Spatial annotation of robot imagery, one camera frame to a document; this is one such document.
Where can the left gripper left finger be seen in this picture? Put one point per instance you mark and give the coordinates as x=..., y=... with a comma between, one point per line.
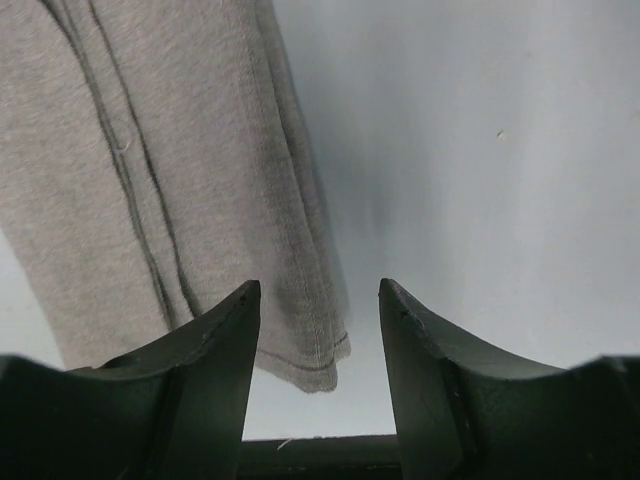
x=173, y=409

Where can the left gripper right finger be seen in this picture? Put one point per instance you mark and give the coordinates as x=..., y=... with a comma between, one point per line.
x=466, y=409

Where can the grey cloth napkin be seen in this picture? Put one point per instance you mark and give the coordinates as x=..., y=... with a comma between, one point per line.
x=153, y=158

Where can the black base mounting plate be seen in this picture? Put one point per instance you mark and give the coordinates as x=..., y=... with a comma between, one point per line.
x=330, y=458

